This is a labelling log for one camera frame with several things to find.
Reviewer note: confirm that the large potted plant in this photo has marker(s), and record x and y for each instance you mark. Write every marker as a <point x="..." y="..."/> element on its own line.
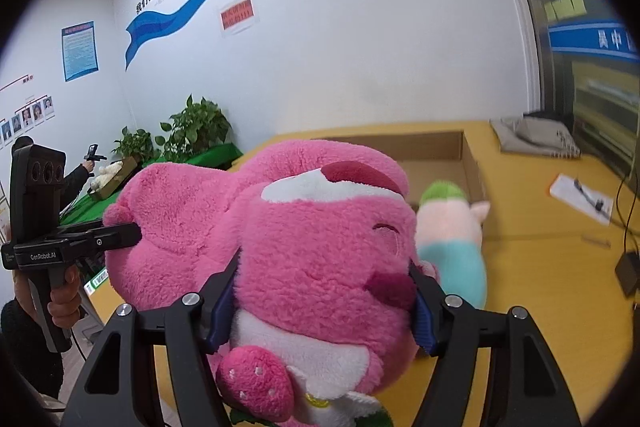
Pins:
<point x="197" y="127"/>

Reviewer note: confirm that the blue wall poster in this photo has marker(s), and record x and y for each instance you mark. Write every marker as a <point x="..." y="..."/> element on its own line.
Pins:
<point x="79" y="52"/>

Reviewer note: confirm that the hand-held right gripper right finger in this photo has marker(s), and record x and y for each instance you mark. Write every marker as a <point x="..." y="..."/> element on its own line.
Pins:
<point x="422" y="322"/>

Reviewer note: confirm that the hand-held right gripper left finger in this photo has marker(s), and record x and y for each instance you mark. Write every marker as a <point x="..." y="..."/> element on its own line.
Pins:
<point x="220" y="307"/>

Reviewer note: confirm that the person's left hand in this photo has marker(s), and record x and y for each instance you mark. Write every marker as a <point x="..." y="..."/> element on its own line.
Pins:
<point x="64" y="307"/>

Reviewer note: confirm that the small potted plant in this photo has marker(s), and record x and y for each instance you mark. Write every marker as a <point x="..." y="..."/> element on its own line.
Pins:
<point x="134" y="147"/>

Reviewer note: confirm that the pink plush bear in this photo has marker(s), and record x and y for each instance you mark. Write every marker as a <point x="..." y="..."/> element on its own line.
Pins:
<point x="310" y="257"/>

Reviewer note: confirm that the cream plush toy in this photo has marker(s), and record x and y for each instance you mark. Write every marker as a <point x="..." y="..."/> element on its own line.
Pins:
<point x="106" y="177"/>

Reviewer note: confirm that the green-haired pig plush toy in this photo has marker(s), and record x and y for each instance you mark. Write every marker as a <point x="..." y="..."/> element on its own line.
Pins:
<point x="450" y="257"/>

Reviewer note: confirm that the grey cloth bag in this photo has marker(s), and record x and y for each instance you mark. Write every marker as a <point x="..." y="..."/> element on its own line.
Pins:
<point x="530" y="134"/>

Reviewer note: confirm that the metal-framed glass partition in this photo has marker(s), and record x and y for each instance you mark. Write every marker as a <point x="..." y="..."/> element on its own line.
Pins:
<point x="600" y="107"/>

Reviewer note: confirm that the white card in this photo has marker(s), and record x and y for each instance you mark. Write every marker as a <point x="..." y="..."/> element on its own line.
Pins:
<point x="567" y="194"/>

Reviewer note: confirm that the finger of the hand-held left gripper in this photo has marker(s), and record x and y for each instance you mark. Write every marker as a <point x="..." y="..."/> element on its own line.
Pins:
<point x="120" y="237"/>

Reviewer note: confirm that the person's left forearm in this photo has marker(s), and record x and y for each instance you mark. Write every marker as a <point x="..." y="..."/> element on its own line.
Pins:
<point x="25" y="347"/>

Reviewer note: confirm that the wall photo chart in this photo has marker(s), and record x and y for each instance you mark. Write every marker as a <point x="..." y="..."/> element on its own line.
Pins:
<point x="30" y="114"/>

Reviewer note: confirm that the small cardboard box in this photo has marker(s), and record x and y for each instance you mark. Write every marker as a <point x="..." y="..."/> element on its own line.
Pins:
<point x="125" y="169"/>

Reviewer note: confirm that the green white sticker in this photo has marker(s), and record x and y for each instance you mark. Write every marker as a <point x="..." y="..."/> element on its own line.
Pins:
<point x="97" y="283"/>

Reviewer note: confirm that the tan flat stick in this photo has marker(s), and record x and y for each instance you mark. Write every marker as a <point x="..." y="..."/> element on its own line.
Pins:
<point x="596" y="241"/>

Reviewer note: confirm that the blue sign band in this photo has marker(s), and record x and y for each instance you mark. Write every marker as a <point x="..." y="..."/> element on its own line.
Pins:
<point x="590" y="41"/>

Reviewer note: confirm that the red wall notice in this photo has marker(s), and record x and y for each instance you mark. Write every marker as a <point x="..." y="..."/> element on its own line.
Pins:
<point x="239" y="14"/>

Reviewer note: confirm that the yellow sticky note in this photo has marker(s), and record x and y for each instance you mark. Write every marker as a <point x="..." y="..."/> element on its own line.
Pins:
<point x="563" y="7"/>
<point x="579" y="3"/>
<point x="550" y="11"/>

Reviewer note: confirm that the black power adapter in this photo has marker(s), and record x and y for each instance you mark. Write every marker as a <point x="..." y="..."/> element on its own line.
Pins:
<point x="629" y="272"/>

